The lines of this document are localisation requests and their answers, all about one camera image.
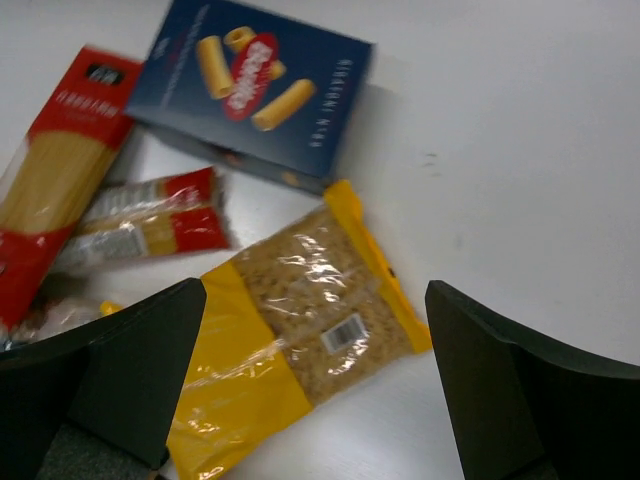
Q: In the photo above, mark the yellow macaroni bag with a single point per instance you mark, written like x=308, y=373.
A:
x=288, y=323

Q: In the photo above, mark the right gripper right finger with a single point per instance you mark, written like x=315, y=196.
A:
x=524, y=405

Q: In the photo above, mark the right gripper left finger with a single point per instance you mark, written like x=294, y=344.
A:
x=97, y=402

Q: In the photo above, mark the blue Barilla rigatoni box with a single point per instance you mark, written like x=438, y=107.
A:
x=273, y=93

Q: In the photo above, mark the red clear spaghetti bag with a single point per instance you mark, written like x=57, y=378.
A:
x=165, y=216

